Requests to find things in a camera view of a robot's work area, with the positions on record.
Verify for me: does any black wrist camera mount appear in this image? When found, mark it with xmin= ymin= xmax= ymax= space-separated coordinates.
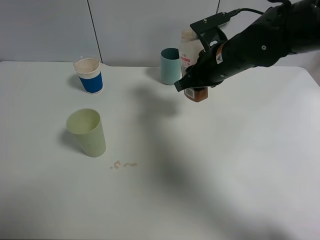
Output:
xmin=190 ymin=12 xmax=231 ymax=52

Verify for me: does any light green plastic cup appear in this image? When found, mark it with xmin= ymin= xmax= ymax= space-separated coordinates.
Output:
xmin=66 ymin=108 xmax=106 ymax=158

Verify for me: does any teal plastic cup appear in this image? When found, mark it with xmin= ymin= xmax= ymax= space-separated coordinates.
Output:
xmin=160 ymin=48 xmax=181 ymax=85

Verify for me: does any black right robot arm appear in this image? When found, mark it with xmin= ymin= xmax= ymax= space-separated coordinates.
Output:
xmin=174 ymin=0 xmax=320 ymax=92

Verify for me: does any clear plastic beverage bottle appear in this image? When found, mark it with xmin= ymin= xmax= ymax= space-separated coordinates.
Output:
xmin=178 ymin=28 xmax=208 ymax=103

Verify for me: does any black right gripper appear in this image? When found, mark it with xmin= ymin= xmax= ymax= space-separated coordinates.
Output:
xmin=174 ymin=42 xmax=240 ymax=92

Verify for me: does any blue and white paper cup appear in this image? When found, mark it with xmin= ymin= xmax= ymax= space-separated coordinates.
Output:
xmin=73 ymin=56 xmax=104 ymax=94

